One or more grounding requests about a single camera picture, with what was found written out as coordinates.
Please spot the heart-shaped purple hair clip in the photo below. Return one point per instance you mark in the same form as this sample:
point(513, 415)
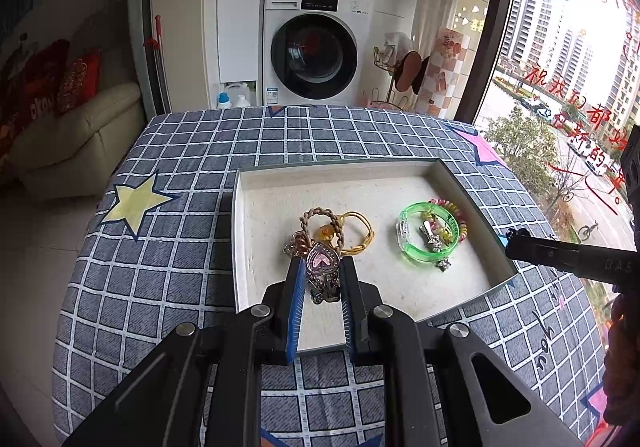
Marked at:
point(323, 262)

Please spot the translucent plastic jug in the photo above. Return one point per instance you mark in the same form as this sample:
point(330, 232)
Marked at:
point(240, 92)

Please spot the dark red cushion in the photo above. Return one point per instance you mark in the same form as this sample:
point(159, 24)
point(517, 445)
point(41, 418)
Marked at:
point(35, 87)

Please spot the green translucent bangle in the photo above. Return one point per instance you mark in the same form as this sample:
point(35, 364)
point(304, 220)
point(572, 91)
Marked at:
point(407, 213)

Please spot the red lettering window decal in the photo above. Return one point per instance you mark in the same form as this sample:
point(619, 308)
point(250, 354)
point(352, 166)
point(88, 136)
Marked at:
point(565, 112)

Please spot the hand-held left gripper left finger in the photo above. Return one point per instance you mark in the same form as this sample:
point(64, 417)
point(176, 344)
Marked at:
point(295, 307)

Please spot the white tall cabinet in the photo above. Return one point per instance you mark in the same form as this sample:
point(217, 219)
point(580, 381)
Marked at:
point(240, 2)

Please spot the cream sofa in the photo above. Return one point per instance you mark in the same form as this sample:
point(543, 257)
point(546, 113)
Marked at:
point(90, 127)

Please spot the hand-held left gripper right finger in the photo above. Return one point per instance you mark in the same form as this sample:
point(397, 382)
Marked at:
point(350, 317)

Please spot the rhinestone hair clip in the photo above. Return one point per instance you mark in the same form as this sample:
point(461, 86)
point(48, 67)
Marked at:
point(432, 242)

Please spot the grey-green jewelry tray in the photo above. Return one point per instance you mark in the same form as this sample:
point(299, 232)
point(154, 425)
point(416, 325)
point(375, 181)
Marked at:
point(400, 287)

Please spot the blue-capped detergent bottle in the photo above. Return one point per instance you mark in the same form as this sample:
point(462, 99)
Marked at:
point(223, 100)

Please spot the person's right hand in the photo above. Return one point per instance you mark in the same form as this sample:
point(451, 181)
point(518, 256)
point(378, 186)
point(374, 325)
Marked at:
point(625, 352)

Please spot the red patterned cushion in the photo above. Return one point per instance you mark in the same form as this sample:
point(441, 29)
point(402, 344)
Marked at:
point(77, 82)

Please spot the white washing machine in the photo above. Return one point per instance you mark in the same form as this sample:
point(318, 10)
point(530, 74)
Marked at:
point(320, 2)

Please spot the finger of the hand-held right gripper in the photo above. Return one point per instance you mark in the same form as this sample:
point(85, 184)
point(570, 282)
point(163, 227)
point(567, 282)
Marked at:
point(550, 251)

